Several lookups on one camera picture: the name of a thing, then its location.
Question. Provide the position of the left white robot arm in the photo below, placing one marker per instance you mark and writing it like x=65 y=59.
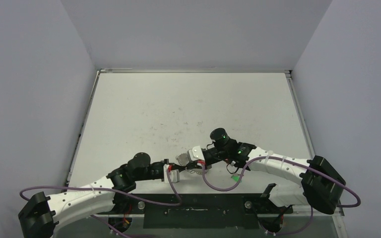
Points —
x=43 y=214

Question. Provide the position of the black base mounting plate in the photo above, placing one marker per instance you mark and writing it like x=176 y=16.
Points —
x=203 y=211

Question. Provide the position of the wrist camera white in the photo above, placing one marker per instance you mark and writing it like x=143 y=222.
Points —
x=170 y=175
x=196 y=154

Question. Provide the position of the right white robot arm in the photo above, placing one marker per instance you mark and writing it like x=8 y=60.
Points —
x=315 y=181

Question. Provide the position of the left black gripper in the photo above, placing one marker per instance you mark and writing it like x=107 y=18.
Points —
x=174 y=166

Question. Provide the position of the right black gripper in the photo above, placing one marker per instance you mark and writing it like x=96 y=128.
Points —
x=204 y=156

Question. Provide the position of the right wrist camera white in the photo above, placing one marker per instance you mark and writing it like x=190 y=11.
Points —
x=196 y=154

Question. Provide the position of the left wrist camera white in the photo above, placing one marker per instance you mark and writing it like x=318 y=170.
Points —
x=170 y=175

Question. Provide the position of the silver keyring disc with rings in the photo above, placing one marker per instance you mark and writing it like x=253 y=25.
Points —
x=187 y=159

